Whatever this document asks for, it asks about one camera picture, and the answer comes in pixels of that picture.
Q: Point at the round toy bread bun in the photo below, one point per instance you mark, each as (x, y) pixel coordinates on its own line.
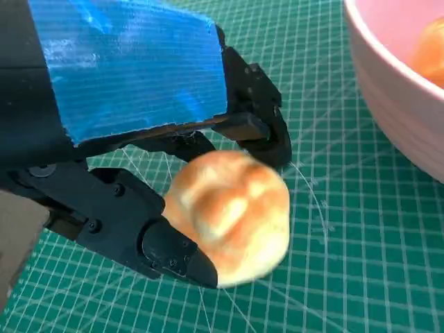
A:
(236, 215)

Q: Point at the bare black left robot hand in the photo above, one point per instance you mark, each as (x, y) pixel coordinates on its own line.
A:
(121, 69)

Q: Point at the pink bowl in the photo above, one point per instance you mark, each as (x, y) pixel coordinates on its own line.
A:
(388, 104)

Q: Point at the rectangular striped toy bread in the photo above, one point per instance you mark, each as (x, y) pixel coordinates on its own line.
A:
(431, 52)

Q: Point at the green cutting mat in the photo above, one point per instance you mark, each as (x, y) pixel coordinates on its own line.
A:
(347, 260)

